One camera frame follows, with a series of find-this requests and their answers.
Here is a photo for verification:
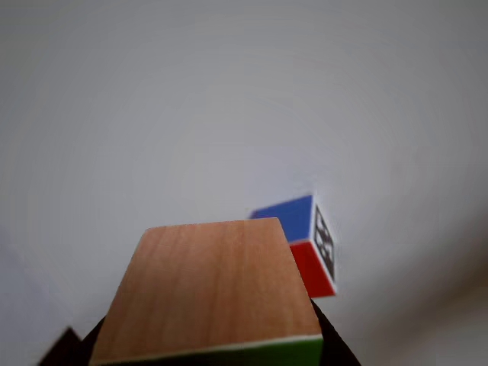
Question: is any wooden cube with green face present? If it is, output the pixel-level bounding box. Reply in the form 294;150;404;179
89;217;325;366

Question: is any wooden cube red and blue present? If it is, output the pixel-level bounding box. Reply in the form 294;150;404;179
247;194;339;299

